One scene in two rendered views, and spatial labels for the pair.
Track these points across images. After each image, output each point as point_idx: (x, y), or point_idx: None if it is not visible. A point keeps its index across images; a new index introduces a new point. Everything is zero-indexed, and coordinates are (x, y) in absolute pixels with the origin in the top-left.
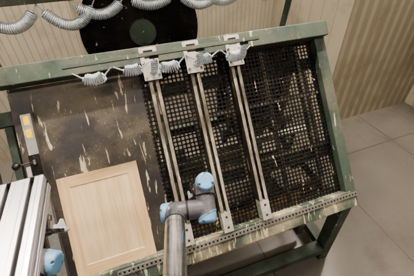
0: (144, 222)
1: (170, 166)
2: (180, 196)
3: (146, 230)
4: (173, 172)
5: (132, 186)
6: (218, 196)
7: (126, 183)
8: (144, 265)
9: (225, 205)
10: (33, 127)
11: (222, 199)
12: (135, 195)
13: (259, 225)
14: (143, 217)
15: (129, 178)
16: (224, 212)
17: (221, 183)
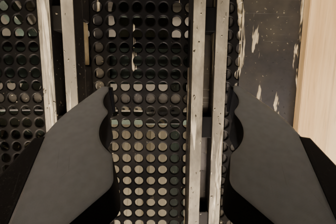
0: (325, 11)
1: (211, 170)
2: (203, 66)
3: None
4: (202, 141)
5: (322, 128)
6: (69, 26)
7: (334, 138)
8: None
9: None
10: None
11: (55, 9)
12: (324, 100)
13: None
14: (322, 29)
15: (323, 150)
16: None
17: (50, 70)
